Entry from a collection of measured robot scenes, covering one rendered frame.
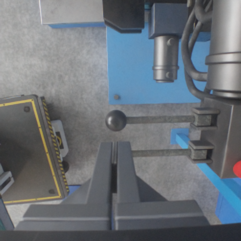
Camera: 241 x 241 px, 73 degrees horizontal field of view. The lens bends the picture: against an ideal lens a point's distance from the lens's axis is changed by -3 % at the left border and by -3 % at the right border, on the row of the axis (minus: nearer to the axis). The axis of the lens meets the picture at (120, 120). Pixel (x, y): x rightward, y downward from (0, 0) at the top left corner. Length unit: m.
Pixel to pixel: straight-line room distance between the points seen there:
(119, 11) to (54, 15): 0.54
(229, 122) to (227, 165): 0.07
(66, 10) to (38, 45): 0.33
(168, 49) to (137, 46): 0.43
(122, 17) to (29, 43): 0.82
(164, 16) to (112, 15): 0.20
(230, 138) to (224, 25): 0.17
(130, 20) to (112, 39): 0.42
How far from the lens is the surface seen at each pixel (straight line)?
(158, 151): 0.30
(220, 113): 0.30
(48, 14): 1.21
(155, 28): 0.72
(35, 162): 1.17
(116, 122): 0.26
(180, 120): 0.29
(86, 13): 1.15
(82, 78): 1.26
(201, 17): 0.46
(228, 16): 0.32
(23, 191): 1.32
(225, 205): 1.80
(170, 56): 0.74
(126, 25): 0.73
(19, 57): 1.42
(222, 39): 0.32
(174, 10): 0.75
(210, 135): 0.33
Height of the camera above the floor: 1.24
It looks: 74 degrees down
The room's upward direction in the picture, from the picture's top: 176 degrees clockwise
